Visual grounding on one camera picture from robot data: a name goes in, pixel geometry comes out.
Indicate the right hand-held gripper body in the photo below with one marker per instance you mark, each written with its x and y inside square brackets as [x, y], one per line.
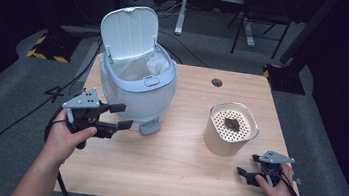
[271, 168]

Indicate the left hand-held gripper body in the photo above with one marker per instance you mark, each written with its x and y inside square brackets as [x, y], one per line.
[83, 102]

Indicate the blue and white pedal bin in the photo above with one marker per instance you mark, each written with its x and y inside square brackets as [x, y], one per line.
[143, 106]

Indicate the beige canister with perforated strainer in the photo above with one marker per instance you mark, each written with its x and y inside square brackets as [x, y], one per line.
[219, 140]

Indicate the dark wet tea leaves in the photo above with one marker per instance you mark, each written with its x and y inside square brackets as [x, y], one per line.
[231, 124]

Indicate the person's right hand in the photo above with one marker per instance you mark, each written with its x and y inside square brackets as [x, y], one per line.
[279, 195]

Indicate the person's left hand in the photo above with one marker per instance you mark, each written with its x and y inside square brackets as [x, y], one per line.
[63, 141]

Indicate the grey tape strip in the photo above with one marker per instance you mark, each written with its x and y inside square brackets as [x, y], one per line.
[299, 181]

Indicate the yellow black striped stand base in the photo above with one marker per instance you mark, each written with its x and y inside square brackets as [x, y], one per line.
[282, 79]
[52, 48]

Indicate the slanted dark stand pole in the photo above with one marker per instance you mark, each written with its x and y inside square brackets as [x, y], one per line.
[308, 30]

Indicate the black chair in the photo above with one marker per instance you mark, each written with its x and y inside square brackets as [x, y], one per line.
[263, 15]

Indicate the white desk frame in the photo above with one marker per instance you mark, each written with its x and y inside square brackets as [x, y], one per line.
[180, 18]

